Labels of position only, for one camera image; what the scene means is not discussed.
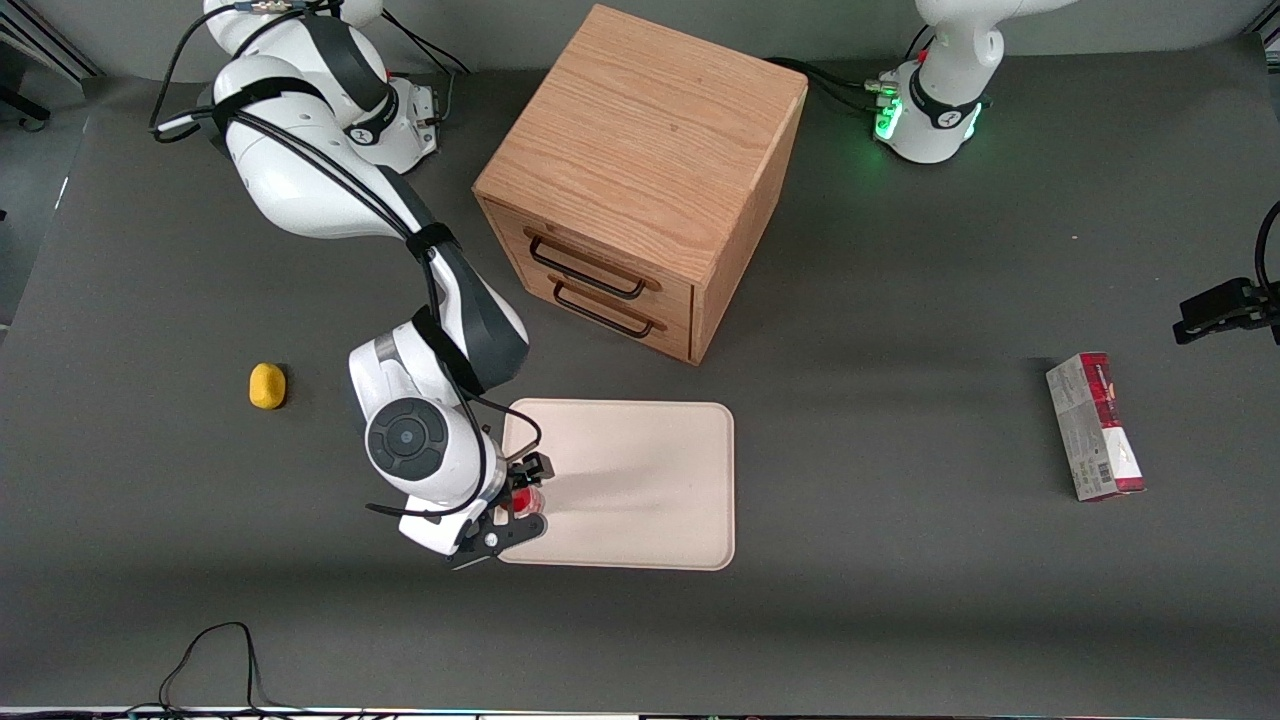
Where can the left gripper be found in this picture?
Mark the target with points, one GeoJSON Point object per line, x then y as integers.
{"type": "Point", "coordinates": [1273, 312]}

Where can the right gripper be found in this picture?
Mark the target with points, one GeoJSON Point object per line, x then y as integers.
{"type": "Point", "coordinates": [517, 482]}

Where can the small red coke bottle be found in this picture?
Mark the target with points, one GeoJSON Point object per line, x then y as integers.
{"type": "Point", "coordinates": [525, 500]}

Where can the beige plastic tray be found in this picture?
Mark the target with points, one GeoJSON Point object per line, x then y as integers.
{"type": "Point", "coordinates": [640, 490]}

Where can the red plaid cardboard box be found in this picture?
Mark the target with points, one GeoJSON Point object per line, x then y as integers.
{"type": "Point", "coordinates": [1095, 425]}

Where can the wooden drawer front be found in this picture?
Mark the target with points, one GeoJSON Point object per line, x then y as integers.
{"type": "Point", "coordinates": [675, 342]}
{"type": "Point", "coordinates": [675, 298]}

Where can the yellow toy lemon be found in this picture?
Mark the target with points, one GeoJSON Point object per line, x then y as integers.
{"type": "Point", "coordinates": [267, 386]}

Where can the wooden drawer cabinet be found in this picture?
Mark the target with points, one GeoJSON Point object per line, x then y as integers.
{"type": "Point", "coordinates": [640, 130]}

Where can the black stand foot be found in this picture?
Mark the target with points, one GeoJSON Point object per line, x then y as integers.
{"type": "Point", "coordinates": [25, 108]}

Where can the aluminium frame profile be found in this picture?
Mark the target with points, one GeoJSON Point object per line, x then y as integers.
{"type": "Point", "coordinates": [1268, 50]}
{"type": "Point", "coordinates": [60, 50]}

